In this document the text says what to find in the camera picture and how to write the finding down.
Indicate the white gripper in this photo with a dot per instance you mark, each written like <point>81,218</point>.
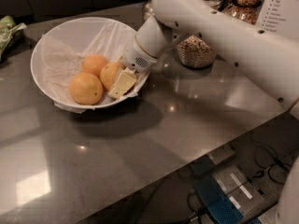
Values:
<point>135,58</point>

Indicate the orange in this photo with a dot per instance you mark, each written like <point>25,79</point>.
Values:
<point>94,64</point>
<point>109,73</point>
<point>86,89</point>

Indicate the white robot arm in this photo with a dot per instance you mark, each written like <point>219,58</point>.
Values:
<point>269,60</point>

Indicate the white round bowl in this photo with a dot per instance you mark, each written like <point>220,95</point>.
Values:
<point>71,34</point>

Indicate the white paper bowl liner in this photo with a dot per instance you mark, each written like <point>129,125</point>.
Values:
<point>59,66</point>

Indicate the left glass cereal jar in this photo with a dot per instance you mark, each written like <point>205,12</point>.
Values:
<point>146,10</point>

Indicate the glass cereal jar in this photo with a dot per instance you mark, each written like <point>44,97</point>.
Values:
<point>195,53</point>
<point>245,10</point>
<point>146,10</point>

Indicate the middle glass cereal jar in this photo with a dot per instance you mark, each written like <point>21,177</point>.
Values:
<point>195,53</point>

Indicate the green snack packet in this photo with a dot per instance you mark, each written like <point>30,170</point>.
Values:
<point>10,33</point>

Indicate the right glass cereal jar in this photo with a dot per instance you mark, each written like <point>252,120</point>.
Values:
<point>245,10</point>

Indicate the blue equipment box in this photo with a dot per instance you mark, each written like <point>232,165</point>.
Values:
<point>218,205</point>

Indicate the allergen information card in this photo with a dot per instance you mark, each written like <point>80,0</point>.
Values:
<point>281,17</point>

